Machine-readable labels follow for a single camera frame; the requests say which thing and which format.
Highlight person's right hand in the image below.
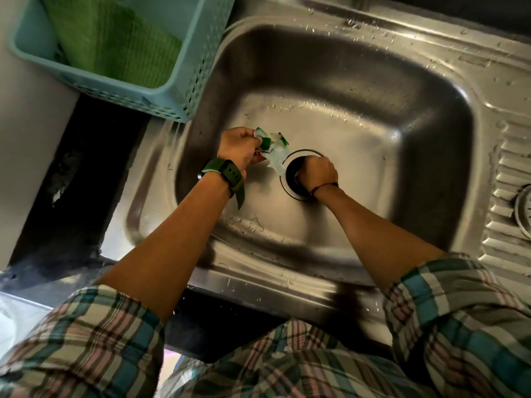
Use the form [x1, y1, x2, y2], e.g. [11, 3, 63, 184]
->
[294, 155, 340, 200]

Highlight person's right forearm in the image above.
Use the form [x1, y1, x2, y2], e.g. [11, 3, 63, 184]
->
[313, 184, 445, 293]

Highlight plaid shirt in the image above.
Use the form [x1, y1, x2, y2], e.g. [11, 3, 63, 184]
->
[0, 252, 531, 398]

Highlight metal sink drain flange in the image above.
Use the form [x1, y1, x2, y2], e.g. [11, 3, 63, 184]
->
[279, 149, 326, 202]

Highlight green strap smartwatch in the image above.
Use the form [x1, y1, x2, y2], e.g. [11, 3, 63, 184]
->
[197, 158, 246, 211]

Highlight stainless steel sink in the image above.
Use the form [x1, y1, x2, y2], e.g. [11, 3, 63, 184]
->
[101, 0, 531, 349]

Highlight person's left hand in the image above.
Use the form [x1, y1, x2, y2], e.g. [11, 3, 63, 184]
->
[217, 127, 268, 179]

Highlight person's left forearm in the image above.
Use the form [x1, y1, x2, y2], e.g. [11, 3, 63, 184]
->
[94, 171, 231, 326]

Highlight green cleaning cloth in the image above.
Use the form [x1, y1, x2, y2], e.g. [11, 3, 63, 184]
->
[40, 0, 183, 90]

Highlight black bead bracelet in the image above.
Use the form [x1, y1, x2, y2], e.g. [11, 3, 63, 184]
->
[309, 182, 340, 198]

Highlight torn plastic wrapper scraps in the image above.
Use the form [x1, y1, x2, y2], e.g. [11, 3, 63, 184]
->
[253, 127, 291, 177]

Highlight teal plastic basket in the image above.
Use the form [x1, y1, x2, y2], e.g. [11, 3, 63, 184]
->
[7, 0, 237, 124]

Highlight metal sink strainer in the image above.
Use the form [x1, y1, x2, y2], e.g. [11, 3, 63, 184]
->
[513, 184, 531, 241]

